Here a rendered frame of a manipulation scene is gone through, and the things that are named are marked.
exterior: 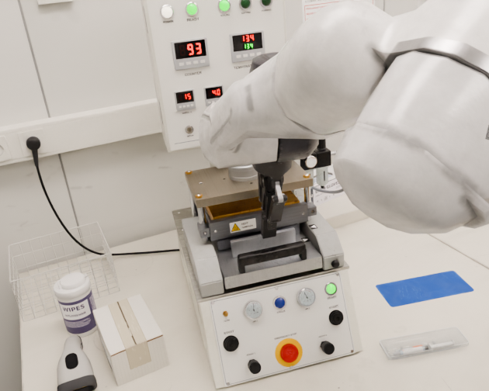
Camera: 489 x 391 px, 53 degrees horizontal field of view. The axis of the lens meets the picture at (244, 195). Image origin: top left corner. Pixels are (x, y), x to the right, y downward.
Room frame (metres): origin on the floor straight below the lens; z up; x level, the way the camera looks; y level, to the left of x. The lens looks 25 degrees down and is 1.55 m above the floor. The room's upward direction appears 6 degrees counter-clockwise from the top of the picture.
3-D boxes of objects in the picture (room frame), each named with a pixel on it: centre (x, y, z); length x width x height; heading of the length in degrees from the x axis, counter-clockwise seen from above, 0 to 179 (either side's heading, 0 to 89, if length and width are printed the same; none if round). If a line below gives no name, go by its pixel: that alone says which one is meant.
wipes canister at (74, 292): (1.04, 0.45, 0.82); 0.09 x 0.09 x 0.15
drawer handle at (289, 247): (0.90, -0.05, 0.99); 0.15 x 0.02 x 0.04; 102
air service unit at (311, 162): (1.26, -0.20, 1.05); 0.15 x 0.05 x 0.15; 102
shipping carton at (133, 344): (0.93, 0.30, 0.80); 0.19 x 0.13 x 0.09; 22
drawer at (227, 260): (1.04, -0.02, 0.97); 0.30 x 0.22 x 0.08; 12
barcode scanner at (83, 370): (0.88, 0.42, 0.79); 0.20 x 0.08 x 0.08; 22
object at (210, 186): (1.12, -0.02, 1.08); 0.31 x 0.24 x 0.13; 102
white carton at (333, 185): (1.60, -0.27, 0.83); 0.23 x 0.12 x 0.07; 123
